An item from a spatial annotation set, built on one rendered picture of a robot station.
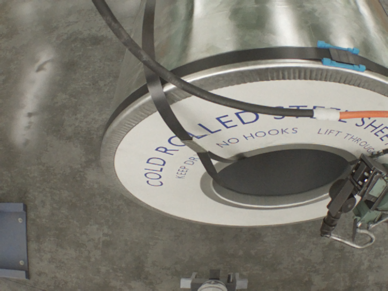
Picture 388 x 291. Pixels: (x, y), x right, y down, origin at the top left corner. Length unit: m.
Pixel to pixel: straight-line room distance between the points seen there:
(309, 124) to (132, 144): 0.45
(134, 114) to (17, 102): 1.83
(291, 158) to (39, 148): 1.52
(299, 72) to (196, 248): 1.34
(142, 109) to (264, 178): 0.76
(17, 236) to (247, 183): 1.40
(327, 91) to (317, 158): 0.73
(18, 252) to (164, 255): 0.92
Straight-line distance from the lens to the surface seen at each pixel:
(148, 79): 0.73
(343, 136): 0.91
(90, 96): 2.31
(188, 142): 0.78
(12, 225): 2.12
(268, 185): 1.42
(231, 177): 1.33
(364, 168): 0.95
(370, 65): 0.73
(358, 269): 2.11
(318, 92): 0.72
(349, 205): 1.00
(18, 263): 2.06
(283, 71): 0.66
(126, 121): 0.83
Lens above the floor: 1.81
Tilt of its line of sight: 62 degrees down
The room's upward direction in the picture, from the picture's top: 2 degrees clockwise
